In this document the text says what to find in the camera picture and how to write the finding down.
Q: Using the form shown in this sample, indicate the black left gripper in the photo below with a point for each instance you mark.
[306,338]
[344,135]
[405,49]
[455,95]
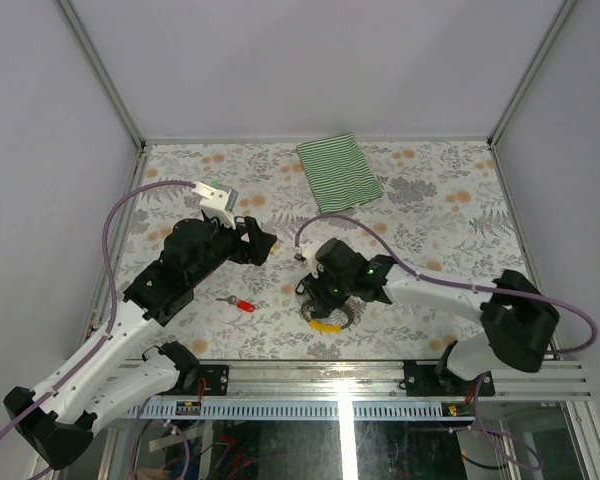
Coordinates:
[258,249]

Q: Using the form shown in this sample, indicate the red tag key lower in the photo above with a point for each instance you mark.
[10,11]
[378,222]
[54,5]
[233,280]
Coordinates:
[238,303]

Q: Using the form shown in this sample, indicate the floral tablecloth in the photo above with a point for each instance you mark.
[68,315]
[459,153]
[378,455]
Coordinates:
[442,212]

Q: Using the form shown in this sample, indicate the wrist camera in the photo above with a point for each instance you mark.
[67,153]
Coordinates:
[216,204]
[307,251]

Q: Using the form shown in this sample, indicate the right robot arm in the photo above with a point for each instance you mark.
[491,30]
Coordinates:
[517,323]

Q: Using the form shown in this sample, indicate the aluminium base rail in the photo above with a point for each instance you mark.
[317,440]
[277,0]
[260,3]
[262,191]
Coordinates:
[370,380]

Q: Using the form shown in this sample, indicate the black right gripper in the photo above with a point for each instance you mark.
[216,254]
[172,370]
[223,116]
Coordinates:
[321,300]

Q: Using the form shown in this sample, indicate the green white striped cloth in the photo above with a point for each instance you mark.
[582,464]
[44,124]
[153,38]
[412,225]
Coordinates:
[338,173]

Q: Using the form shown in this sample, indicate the large metal keyring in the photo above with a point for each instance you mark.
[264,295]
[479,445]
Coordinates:
[343,316]

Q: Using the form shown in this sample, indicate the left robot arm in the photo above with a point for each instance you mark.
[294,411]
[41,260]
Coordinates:
[61,415]

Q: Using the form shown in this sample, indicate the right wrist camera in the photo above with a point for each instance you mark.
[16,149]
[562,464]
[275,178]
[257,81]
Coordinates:
[307,251]

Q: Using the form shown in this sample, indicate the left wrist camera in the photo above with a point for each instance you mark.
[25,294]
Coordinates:
[216,204]

